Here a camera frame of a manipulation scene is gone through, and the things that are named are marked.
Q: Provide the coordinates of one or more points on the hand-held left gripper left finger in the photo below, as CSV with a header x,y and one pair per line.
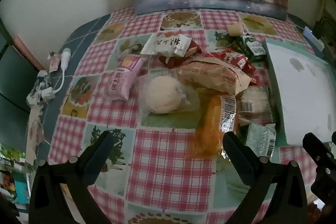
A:
x,y
98,161

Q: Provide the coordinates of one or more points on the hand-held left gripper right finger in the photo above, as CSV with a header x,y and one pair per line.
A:
x,y
240,161

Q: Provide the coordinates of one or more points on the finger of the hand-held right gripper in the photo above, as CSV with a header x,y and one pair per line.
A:
x,y
321,155

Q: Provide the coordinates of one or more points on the pale green snack packet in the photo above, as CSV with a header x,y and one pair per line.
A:
x,y
260,138

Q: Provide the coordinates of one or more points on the orange cake packet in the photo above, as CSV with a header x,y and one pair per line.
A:
x,y
212,121

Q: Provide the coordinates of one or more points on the clear round cracker packet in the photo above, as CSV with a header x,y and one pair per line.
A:
x,y
253,100

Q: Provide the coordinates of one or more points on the teal rimmed white box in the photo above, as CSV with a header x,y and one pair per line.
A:
x,y
302,87

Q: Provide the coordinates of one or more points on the pink snack packet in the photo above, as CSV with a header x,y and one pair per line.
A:
x,y
123,77

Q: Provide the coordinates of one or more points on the small red candy packet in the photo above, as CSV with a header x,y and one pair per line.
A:
x,y
252,73

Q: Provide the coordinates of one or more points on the brown bread packet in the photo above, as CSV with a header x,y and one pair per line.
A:
x,y
212,75

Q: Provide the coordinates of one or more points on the round white bun clear wrapper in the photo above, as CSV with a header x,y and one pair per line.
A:
x,y
161,94

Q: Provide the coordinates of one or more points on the red snack packet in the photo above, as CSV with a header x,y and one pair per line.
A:
x,y
231,58

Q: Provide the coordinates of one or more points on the green white biscuit packet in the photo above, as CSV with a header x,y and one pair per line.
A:
x,y
252,47

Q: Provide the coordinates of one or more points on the white snack packet black print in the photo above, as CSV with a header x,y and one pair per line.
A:
x,y
168,44

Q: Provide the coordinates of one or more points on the colourful printed bag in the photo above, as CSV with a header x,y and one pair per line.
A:
x,y
10,182

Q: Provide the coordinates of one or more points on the small pink wrapper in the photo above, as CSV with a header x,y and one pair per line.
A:
x,y
54,64

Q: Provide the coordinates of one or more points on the white power strip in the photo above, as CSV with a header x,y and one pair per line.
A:
x,y
313,39

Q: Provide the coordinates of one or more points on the black charger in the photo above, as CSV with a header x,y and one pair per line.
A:
x,y
321,27

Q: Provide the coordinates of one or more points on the small pale wrapped candy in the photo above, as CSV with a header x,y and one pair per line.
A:
x,y
235,29

